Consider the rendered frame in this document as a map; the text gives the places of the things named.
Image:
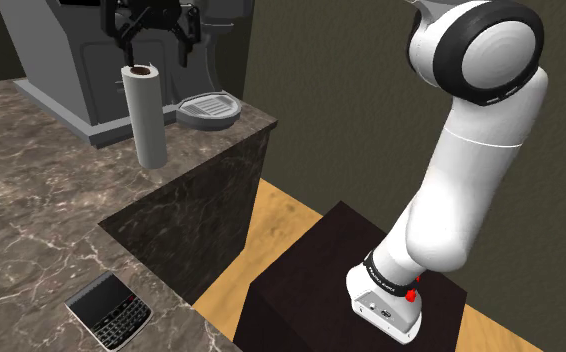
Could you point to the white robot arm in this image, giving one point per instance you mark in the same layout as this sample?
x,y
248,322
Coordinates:
x,y
463,195

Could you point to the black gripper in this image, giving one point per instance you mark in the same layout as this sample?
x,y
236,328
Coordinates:
x,y
152,10

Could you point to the dark robot stand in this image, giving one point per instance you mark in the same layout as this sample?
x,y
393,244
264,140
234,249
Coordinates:
x,y
307,282

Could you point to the grey coffee machine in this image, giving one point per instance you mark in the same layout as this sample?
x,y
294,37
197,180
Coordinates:
x,y
58,63

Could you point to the white paper towel roll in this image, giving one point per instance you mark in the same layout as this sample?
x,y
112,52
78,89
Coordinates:
x,y
147,122

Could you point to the black keypad phone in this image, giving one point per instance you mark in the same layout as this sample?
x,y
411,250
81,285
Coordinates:
x,y
101,304

